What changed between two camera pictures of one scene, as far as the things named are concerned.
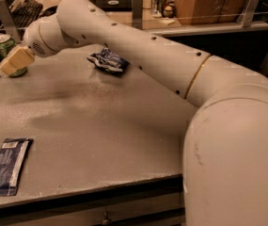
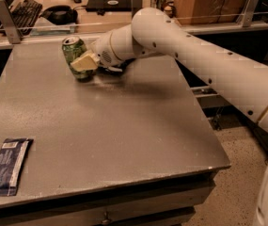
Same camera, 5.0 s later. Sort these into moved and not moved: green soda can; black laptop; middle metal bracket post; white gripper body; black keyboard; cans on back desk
Moved: green soda can; white gripper body
Not moved: black keyboard; black laptop; middle metal bracket post; cans on back desk
